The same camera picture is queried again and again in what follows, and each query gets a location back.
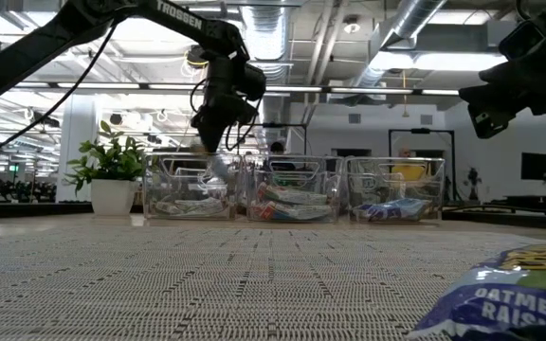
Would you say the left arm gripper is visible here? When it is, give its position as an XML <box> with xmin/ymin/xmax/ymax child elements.
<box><xmin>190</xmin><ymin>91</ymin><xmax>260</xmax><ymax>154</ymax></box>

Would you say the person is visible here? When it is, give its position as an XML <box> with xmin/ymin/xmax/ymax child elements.
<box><xmin>259</xmin><ymin>140</ymin><xmax>299</xmax><ymax>172</ymax></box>
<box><xmin>390</xmin><ymin>146</ymin><xmax>428</xmax><ymax>182</ymax></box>

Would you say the clear plastic bin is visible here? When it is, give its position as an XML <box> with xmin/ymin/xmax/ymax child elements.
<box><xmin>244</xmin><ymin>154</ymin><xmax>346</xmax><ymax>224</ymax></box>
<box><xmin>343</xmin><ymin>156</ymin><xmax>446</xmax><ymax>224</ymax></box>
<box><xmin>142</xmin><ymin>152</ymin><xmax>246</xmax><ymax>222</ymax></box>

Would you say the black monitor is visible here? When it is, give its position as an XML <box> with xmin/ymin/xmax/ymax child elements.
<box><xmin>520</xmin><ymin>152</ymin><xmax>546</xmax><ymax>182</ymax></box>

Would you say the black ceiling-mounted device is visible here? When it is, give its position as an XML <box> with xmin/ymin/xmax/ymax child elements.
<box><xmin>185</xmin><ymin>45</ymin><xmax>209</xmax><ymax>71</ymax></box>

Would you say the green leafy plant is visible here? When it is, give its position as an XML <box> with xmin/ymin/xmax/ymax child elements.
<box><xmin>63</xmin><ymin>120</ymin><xmax>149</xmax><ymax>193</ymax></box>

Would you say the black desk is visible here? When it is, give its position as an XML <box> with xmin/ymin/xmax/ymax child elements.
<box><xmin>504</xmin><ymin>194</ymin><xmax>546</xmax><ymax>214</ymax></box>

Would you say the white plant pot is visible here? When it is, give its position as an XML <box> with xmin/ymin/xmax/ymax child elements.
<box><xmin>90</xmin><ymin>178</ymin><xmax>138</xmax><ymax>217</ymax></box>

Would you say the grey woven placemat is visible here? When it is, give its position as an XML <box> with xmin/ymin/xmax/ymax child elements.
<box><xmin>0</xmin><ymin>225</ymin><xmax>546</xmax><ymax>341</ymax></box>

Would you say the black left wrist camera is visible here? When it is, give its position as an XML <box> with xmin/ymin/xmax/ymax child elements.
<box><xmin>235</xmin><ymin>63</ymin><xmax>267</xmax><ymax>101</ymax></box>

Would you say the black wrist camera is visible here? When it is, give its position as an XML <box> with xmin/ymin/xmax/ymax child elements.
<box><xmin>235</xmin><ymin>63</ymin><xmax>267</xmax><ymax>101</ymax></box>
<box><xmin>498</xmin><ymin>19</ymin><xmax>546</xmax><ymax>61</ymax></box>

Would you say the black metal frame stand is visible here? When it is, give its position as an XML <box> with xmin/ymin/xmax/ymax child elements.
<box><xmin>388</xmin><ymin>127</ymin><xmax>457</xmax><ymax>195</ymax></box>
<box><xmin>236</xmin><ymin>121</ymin><xmax>309</xmax><ymax>157</ymax></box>

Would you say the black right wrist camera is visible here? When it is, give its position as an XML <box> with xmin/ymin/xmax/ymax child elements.
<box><xmin>498</xmin><ymin>19</ymin><xmax>546</xmax><ymax>61</ymax></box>

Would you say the silver slanted ceiling duct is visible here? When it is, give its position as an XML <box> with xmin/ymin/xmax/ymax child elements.
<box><xmin>348</xmin><ymin>0</ymin><xmax>448</xmax><ymax>89</ymax></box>

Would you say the silver spiral ceiling duct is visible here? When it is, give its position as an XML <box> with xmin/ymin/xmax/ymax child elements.
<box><xmin>240</xmin><ymin>0</ymin><xmax>294</xmax><ymax>85</ymax></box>

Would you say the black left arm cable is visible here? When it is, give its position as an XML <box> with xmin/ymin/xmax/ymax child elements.
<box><xmin>0</xmin><ymin>21</ymin><xmax>263</xmax><ymax>165</ymax></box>

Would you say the black table edge rail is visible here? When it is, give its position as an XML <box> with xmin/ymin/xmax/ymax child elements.
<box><xmin>0</xmin><ymin>201</ymin><xmax>546</xmax><ymax>233</ymax></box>

